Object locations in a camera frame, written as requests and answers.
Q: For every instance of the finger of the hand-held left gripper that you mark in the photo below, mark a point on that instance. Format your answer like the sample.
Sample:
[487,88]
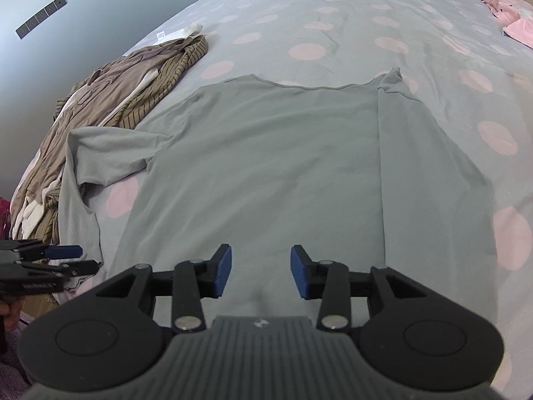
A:
[62,252]
[79,267]

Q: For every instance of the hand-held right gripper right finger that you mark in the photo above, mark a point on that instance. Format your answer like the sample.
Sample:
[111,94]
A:
[299,273]

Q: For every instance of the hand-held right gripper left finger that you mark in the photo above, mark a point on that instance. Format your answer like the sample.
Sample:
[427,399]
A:
[224,271]

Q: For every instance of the grey long-sleeved shirt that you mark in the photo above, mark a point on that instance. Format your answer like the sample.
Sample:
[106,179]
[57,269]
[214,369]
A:
[270,154]

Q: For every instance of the pile of brown striped clothes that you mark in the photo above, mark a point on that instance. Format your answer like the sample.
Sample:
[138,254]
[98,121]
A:
[33,212]

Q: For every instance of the person's left hand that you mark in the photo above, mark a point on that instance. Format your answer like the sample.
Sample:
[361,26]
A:
[10,312]

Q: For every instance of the light pink printed pillow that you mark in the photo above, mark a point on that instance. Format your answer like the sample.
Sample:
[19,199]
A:
[495,2]

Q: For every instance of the dark wall switch panel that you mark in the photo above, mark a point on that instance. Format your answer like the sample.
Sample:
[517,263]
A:
[41,16]

